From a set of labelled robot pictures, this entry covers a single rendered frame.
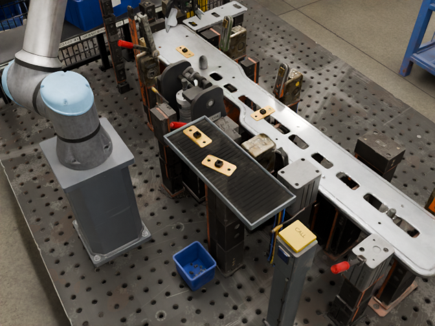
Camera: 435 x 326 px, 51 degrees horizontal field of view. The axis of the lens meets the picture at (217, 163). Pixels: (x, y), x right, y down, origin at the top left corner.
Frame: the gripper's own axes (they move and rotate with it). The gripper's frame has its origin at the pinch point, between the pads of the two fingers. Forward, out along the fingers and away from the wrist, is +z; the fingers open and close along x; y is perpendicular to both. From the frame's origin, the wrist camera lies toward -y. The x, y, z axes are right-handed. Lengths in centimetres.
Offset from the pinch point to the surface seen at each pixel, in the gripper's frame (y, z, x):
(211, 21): -11.7, 11.4, 21.6
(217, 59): 12.0, 11.2, 6.8
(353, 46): -53, 112, 189
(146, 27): 1.8, -6.0, -16.0
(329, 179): 81, 11, -4
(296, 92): 43.0, 14.2, 19.1
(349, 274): 104, 14, -21
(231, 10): -13.7, 11.4, 34.0
